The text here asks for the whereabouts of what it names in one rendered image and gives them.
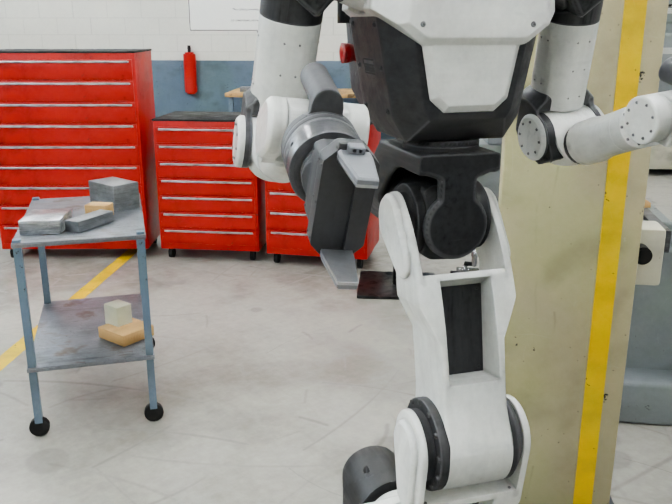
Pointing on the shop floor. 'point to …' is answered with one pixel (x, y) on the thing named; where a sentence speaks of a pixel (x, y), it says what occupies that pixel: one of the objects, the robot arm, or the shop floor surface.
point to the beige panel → (578, 273)
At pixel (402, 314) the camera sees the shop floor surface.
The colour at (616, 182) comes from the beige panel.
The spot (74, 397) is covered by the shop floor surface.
